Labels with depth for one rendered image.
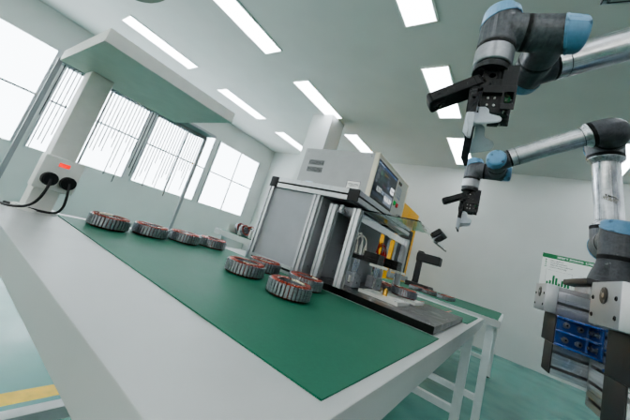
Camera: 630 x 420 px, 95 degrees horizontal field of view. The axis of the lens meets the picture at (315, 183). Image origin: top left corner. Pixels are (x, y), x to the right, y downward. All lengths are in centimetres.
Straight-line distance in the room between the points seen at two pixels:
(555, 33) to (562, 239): 591
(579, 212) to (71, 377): 669
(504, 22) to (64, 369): 88
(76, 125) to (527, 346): 640
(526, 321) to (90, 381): 632
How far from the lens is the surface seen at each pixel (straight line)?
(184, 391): 30
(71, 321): 40
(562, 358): 129
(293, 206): 119
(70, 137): 108
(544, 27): 81
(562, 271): 652
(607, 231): 139
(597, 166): 161
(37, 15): 712
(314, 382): 38
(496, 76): 74
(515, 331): 646
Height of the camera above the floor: 89
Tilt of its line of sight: 11 degrees up
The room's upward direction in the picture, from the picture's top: 17 degrees clockwise
